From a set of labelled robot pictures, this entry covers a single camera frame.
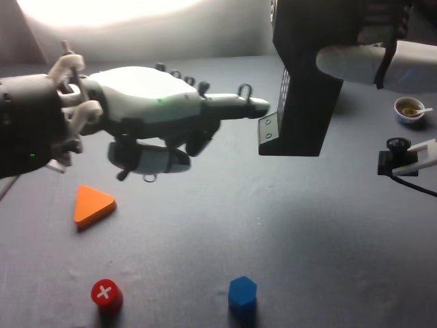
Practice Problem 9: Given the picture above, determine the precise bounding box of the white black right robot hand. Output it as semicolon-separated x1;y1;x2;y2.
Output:
315;0;437;96

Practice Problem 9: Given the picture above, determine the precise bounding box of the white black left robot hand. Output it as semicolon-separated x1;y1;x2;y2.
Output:
87;62;271;184

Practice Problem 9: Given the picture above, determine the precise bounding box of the blue hexagon block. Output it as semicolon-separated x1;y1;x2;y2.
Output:
227;275;257;314

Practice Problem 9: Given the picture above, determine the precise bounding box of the orange triangle block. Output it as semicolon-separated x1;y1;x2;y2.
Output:
73;184;117;230

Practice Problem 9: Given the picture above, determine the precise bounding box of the black camera on white bracket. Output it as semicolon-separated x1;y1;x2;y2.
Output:
378;137;437;178

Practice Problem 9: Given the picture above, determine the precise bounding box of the toy soup bowl with spoon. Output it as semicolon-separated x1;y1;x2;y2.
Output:
394;96;434;126

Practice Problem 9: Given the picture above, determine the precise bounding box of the black camera cable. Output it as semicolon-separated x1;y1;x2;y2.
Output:
391;173;437;198

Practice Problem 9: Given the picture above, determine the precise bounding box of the grey table cloth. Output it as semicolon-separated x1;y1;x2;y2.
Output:
0;54;437;328

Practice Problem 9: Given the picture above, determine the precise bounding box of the red cylinder block white cross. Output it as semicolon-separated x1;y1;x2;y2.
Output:
90;278;124;314

